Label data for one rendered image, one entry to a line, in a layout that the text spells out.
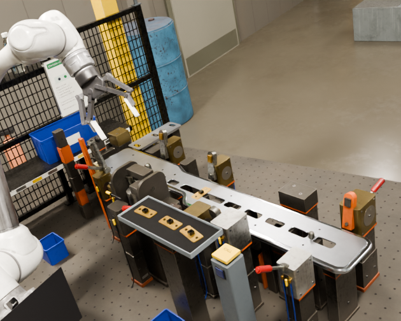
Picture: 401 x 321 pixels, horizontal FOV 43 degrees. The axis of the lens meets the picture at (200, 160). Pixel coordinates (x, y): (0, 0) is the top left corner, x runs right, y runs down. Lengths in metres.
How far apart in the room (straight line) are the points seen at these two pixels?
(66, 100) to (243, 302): 1.60
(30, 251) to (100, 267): 0.35
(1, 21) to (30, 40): 3.23
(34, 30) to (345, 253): 1.13
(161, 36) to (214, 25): 2.05
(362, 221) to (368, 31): 4.96
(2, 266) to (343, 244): 1.20
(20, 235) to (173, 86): 3.13
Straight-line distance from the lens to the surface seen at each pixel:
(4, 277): 2.00
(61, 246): 2.46
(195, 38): 6.47
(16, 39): 1.53
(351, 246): 1.70
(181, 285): 1.75
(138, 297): 2.12
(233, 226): 1.66
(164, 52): 4.87
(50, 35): 1.56
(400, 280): 2.03
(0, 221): 2.13
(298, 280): 1.57
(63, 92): 2.76
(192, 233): 1.56
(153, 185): 1.89
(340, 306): 1.80
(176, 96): 5.02
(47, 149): 2.57
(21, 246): 2.12
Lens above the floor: 2.09
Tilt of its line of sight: 28 degrees down
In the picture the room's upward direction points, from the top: 13 degrees counter-clockwise
